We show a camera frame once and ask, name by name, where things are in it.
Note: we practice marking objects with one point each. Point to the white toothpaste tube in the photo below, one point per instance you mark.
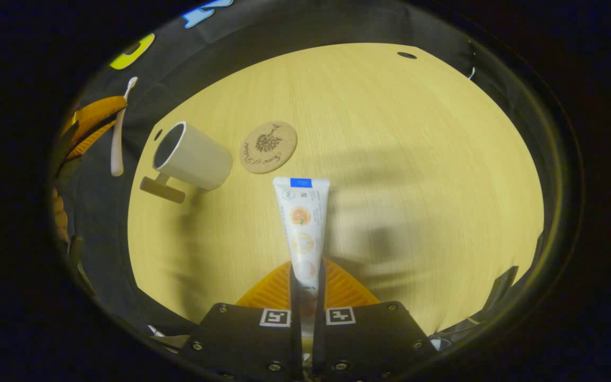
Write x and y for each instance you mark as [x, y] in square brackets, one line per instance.
[303, 223]

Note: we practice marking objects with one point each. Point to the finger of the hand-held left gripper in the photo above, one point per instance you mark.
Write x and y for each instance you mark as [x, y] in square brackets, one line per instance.
[98, 114]
[90, 143]

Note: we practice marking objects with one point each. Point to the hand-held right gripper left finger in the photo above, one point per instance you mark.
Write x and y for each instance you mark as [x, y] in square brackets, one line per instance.
[252, 339]

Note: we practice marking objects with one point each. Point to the round cork coaster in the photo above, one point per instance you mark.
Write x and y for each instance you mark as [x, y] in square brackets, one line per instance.
[268, 147]

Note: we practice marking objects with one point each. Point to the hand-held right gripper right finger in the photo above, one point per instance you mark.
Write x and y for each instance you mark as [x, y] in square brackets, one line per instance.
[369, 339]

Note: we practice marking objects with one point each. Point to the wooden desktop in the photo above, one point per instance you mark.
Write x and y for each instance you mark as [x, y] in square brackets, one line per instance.
[390, 159]

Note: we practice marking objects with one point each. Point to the white toothbrush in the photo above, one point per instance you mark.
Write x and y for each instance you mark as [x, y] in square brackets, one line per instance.
[117, 143]

